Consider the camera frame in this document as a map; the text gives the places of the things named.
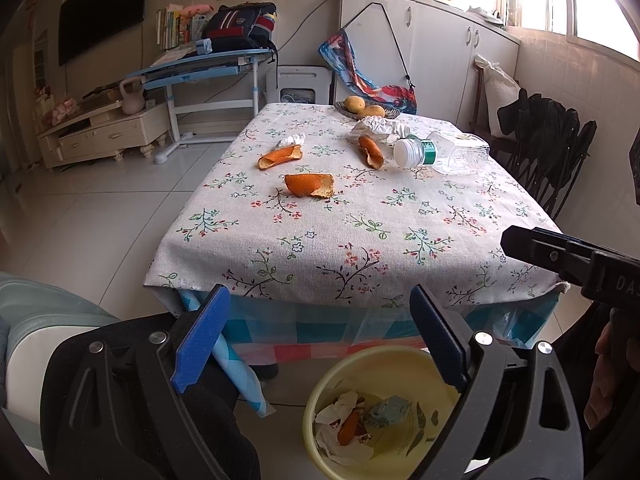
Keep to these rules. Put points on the colourful printed bag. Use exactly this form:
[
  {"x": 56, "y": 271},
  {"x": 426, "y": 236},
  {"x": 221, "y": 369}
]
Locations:
[{"x": 380, "y": 92}]

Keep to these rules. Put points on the beige kettlebell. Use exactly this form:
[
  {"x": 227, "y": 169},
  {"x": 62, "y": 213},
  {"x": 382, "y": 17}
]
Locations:
[{"x": 132, "y": 102}]

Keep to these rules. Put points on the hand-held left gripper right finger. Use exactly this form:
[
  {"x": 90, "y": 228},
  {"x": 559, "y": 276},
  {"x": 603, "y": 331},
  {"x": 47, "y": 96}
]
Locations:
[{"x": 440, "y": 340}]

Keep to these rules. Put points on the cream tv stand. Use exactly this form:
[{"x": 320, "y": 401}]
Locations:
[{"x": 100, "y": 135}]

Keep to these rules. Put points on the floral white tablecloth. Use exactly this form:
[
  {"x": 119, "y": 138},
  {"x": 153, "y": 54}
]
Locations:
[{"x": 350, "y": 220}]

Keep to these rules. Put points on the colourful printed packet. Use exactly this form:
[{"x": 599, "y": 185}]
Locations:
[{"x": 390, "y": 410}]

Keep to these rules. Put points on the pale green white seat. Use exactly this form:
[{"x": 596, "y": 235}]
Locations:
[{"x": 40, "y": 320}]

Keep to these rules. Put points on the small white tissue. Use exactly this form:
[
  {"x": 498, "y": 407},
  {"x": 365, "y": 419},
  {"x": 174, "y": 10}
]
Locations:
[{"x": 292, "y": 140}]

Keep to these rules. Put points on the white floor appliance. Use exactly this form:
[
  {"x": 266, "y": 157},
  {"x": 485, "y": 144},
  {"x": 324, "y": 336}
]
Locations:
[{"x": 300, "y": 77}]

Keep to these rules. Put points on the dark woven fruit dish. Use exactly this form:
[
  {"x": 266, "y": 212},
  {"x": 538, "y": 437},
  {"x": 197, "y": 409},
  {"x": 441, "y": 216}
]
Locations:
[{"x": 392, "y": 112}]

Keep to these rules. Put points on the dark wooden chair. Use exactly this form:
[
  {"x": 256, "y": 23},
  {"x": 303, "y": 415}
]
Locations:
[{"x": 478, "y": 95}]

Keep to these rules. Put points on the checked plastic table cover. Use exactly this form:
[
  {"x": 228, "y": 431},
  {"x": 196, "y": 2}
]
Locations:
[{"x": 310, "y": 330}]

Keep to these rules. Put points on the window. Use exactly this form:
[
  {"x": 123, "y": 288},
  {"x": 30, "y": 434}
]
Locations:
[{"x": 600, "y": 5}]

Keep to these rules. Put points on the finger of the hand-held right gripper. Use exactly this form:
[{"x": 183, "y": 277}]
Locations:
[{"x": 545, "y": 252}]

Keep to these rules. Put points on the pink cloth bundle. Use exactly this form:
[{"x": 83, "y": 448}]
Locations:
[{"x": 60, "y": 112}]

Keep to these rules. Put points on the clear plastic bottle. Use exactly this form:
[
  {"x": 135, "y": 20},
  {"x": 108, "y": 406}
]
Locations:
[{"x": 460, "y": 152}]

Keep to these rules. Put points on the dark striped backpack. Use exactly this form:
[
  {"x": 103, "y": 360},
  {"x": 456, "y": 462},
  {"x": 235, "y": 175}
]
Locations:
[{"x": 235, "y": 25}]

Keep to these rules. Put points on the row of books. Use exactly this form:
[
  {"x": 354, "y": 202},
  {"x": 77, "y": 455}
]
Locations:
[{"x": 167, "y": 27}]

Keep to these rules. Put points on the white sack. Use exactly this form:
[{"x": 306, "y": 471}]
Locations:
[{"x": 500, "y": 95}]

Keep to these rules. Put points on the large crumpled white paper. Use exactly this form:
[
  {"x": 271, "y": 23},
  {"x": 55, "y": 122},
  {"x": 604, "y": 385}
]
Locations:
[{"x": 380, "y": 127}]

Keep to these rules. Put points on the person's right hand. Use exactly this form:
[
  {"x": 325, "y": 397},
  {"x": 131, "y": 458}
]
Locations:
[{"x": 602, "y": 375}]

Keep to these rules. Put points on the blue study desk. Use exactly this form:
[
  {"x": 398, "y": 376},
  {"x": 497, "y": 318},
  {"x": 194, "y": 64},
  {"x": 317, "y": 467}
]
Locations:
[{"x": 200, "y": 62}]

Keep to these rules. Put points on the black television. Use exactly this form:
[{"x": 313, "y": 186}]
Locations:
[{"x": 100, "y": 15}]

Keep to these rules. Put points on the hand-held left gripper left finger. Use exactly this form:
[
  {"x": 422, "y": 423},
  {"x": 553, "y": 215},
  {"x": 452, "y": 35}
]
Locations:
[{"x": 200, "y": 340}]

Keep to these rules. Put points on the black folding chairs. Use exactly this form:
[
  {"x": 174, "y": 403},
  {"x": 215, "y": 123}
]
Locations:
[{"x": 550, "y": 135}]

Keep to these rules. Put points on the yellow mango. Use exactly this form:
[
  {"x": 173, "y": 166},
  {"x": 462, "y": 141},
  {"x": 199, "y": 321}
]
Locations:
[
  {"x": 354, "y": 104},
  {"x": 374, "y": 111}
]

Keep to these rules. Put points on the yellow plastic bin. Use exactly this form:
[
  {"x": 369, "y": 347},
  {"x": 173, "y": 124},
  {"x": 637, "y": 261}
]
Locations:
[{"x": 395, "y": 370}]

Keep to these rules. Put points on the orange peel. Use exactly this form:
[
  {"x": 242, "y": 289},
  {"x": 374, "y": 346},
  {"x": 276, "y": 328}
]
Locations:
[
  {"x": 347, "y": 430},
  {"x": 305, "y": 185},
  {"x": 371, "y": 152},
  {"x": 280, "y": 157}
]

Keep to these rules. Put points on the white cabinet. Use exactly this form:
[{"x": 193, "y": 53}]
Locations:
[{"x": 440, "y": 40}]

